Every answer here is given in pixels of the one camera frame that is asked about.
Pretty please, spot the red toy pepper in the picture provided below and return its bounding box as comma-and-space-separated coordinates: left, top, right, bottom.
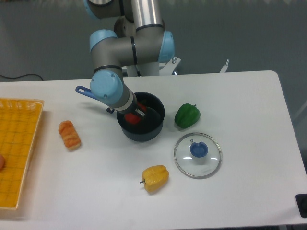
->
124, 113, 144, 125

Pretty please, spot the yellow woven basket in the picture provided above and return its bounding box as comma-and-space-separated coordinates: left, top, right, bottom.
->
0, 98, 44, 210

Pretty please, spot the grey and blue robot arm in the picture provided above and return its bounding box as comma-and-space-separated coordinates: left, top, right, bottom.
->
84, 0, 175, 117

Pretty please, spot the yellow toy pepper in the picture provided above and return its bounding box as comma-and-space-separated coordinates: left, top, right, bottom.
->
139, 165, 169, 193

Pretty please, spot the black cable on floor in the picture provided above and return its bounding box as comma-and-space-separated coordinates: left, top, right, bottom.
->
0, 73, 44, 81

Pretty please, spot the dark pot with blue handle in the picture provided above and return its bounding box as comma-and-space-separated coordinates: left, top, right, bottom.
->
75, 85, 165, 142

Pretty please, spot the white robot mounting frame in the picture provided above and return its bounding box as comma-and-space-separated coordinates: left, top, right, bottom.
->
122, 56, 230, 77

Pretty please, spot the black device at table edge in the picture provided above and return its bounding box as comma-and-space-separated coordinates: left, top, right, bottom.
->
295, 194, 307, 218

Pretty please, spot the green toy pepper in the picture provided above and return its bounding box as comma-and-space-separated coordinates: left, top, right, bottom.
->
174, 103, 201, 129

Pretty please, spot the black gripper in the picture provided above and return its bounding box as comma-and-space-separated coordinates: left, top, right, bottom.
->
116, 103, 147, 120

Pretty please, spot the glass lid with blue knob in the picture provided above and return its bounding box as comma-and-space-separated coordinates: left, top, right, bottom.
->
173, 132, 223, 179

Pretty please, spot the orange toy bread roll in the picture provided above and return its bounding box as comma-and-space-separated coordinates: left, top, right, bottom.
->
58, 120, 81, 150

